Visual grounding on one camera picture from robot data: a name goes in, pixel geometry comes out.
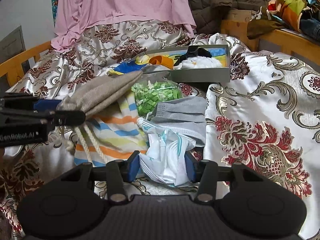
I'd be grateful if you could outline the white mask package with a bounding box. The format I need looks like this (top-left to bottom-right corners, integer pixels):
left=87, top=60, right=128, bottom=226
left=137, top=117, right=196, bottom=187

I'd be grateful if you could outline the beige drawstring pouch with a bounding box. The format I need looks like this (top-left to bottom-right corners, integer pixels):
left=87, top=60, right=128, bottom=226
left=57, top=70, right=143, bottom=119

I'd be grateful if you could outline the orange cloth item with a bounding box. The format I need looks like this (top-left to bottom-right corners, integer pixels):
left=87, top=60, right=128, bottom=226
left=149, top=55, right=174, bottom=69

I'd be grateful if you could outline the striped colourful towel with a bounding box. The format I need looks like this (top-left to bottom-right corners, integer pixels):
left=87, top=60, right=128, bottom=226
left=74, top=91, right=149, bottom=166

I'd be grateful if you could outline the grey face mask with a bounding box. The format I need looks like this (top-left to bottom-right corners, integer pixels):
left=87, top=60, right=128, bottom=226
left=146, top=96, right=207, bottom=147

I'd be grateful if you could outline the green patterned bag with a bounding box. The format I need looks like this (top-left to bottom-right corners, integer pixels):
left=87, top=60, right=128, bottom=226
left=131, top=80, right=183, bottom=117

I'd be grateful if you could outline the floral satin bedspread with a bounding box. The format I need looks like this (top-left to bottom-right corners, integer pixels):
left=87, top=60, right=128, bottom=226
left=1, top=20, right=319, bottom=239

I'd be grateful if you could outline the colourful cartoon towel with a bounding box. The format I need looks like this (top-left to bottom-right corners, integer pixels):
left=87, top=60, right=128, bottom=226
left=108, top=46, right=229, bottom=75

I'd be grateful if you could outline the grey tray box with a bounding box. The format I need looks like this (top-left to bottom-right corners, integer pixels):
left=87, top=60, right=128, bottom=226
left=126, top=45, right=231, bottom=83

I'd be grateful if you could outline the black cloth item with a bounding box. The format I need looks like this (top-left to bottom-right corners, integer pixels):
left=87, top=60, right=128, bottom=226
left=174, top=46, right=212, bottom=66

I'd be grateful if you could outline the pink bed sheet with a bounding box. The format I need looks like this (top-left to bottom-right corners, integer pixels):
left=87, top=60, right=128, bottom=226
left=51, top=0, right=196, bottom=52

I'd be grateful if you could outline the cardboard box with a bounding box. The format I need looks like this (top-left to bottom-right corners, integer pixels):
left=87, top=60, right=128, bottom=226
left=226, top=9, right=257, bottom=22

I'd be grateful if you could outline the colourful clothes pile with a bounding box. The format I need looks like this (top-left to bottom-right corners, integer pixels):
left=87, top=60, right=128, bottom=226
left=247, top=0, right=319, bottom=41

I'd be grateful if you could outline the wooden bed frame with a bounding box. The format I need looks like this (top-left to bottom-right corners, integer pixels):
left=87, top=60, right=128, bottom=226
left=221, top=20, right=319, bottom=66

